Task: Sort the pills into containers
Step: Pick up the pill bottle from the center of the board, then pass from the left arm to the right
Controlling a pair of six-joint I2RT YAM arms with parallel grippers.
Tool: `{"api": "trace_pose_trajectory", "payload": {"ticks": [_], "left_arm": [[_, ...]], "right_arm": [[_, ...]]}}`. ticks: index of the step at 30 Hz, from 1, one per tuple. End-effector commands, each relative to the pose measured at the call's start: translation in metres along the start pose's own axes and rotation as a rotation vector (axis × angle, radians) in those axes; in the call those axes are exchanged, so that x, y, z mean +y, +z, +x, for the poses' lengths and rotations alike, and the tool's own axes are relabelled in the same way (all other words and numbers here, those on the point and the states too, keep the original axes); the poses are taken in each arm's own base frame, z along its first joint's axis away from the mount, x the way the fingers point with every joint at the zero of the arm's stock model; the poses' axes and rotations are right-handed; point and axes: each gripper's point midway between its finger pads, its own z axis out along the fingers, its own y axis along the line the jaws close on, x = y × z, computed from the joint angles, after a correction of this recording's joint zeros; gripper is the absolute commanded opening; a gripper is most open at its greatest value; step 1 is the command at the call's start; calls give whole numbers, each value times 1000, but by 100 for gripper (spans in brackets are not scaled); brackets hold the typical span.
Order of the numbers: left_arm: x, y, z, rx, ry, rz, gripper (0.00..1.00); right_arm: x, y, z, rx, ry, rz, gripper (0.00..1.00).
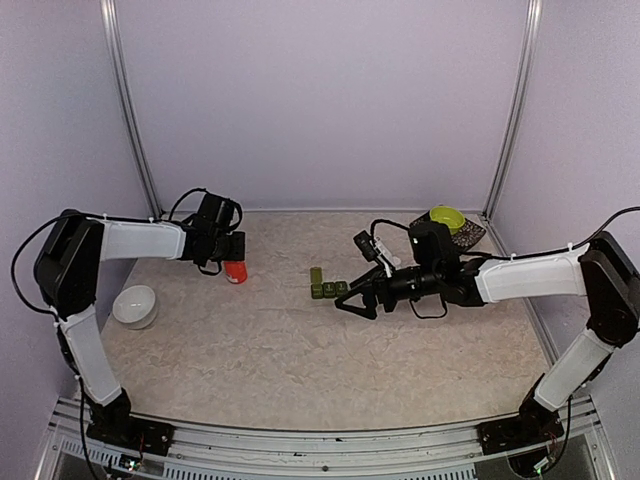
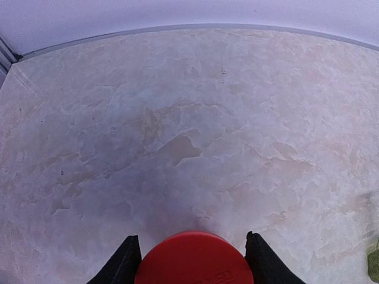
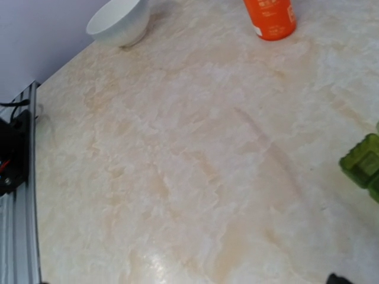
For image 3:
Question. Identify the green weekly pill organizer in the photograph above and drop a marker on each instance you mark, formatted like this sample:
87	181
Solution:
360	164

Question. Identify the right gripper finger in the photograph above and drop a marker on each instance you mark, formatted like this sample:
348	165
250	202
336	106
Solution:
335	279

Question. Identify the orange pill bottle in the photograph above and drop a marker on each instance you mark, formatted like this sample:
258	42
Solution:
272	19

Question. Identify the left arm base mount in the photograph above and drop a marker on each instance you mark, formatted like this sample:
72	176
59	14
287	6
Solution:
15	148

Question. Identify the front aluminium rail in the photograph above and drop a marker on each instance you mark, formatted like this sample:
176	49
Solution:
20	258

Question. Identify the white bowl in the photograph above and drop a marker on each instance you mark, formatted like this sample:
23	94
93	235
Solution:
120	23

